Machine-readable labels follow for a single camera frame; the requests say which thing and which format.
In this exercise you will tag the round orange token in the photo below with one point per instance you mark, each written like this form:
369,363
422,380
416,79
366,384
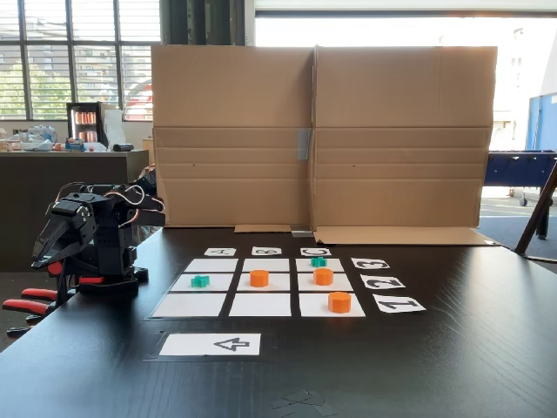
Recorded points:
259,278
339,302
323,277

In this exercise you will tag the white paper grid square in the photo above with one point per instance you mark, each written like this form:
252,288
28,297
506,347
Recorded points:
212,265
313,307
189,305
280,283
266,264
260,305
335,266
344,285
222,283

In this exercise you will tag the green cross token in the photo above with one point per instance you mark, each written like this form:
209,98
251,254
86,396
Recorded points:
318,261
200,281

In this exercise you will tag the black clamp with red knob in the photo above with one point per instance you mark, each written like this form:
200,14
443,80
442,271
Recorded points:
54,269

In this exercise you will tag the dark wooden counter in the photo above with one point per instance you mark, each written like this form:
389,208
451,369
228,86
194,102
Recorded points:
26,196

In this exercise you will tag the small blue box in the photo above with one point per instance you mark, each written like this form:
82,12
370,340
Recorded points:
75,145

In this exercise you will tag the small black device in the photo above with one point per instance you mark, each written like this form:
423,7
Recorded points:
122,147

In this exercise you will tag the clear plastic bags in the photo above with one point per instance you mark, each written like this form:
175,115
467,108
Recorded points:
39,137

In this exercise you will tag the mini fridge with cans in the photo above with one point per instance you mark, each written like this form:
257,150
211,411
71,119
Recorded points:
85,124

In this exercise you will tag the white paper bag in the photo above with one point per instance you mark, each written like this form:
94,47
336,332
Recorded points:
114,126

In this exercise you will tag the paper sheet letter A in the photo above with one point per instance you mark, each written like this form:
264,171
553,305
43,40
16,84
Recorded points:
220,251

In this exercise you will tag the white arrow paper sheet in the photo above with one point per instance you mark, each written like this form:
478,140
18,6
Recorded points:
191,345

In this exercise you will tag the paper sheet letter B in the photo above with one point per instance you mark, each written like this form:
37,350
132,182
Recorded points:
266,251

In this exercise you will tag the short grey tape piece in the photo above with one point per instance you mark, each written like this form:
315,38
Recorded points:
301,231

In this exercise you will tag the dark green curtain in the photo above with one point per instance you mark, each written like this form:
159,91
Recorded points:
202,22

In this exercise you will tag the long grey tape strip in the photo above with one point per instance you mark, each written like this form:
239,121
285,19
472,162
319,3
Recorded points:
304,143

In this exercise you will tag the paper sheet letter C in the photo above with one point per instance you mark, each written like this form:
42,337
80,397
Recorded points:
315,251

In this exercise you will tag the paper sheet number 3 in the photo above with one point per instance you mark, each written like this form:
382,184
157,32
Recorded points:
370,263

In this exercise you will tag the paper sheet number 2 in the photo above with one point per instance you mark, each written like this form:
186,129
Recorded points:
383,282

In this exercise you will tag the large brown cardboard box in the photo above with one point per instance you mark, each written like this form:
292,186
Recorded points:
391,130

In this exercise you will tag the paper sheet number 1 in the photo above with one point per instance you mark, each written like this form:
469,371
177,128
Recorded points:
398,303

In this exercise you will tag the blue foosball table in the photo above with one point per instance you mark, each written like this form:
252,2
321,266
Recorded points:
518,167

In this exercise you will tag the brown wooden leg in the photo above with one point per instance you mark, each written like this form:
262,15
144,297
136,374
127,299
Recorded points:
537,213

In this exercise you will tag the blue panel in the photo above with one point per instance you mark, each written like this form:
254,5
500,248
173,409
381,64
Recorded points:
541,122

